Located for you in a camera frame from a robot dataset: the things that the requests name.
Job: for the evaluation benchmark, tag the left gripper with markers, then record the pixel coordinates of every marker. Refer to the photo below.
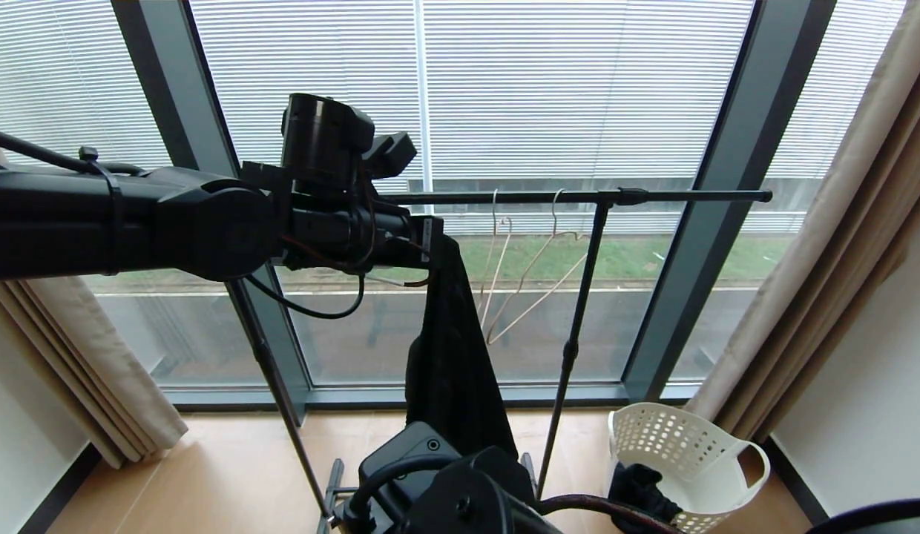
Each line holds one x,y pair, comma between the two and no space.
341,233

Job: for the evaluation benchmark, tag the pink clothes hanger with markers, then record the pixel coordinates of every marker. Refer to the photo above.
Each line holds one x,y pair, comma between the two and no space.
495,211
538,299

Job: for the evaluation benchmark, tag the black shorts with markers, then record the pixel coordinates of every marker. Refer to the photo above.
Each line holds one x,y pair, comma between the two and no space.
452,356

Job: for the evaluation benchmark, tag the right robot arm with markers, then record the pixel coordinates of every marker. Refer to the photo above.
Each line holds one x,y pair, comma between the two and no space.
467,497

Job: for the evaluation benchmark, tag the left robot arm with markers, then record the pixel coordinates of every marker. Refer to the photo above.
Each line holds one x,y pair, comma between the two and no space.
74,222

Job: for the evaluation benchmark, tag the black clothes rack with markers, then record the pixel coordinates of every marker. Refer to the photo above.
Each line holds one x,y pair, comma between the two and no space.
690,196

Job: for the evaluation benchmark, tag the white laundry basket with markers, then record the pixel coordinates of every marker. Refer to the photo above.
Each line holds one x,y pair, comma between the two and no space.
675,437

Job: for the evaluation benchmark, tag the window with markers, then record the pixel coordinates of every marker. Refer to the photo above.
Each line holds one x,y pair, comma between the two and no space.
541,89

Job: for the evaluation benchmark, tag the beige curtain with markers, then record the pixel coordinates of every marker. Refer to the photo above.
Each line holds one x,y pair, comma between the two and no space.
74,356
838,259

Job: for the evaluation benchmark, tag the black garment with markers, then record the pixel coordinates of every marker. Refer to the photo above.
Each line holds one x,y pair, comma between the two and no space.
638,493

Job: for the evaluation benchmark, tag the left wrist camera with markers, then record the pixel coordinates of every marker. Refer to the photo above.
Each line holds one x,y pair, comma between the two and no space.
392,154

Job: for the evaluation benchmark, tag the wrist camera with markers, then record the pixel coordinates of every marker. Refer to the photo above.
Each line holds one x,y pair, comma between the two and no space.
392,154
401,445

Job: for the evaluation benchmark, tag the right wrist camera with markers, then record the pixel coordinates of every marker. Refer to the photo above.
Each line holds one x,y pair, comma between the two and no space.
401,445

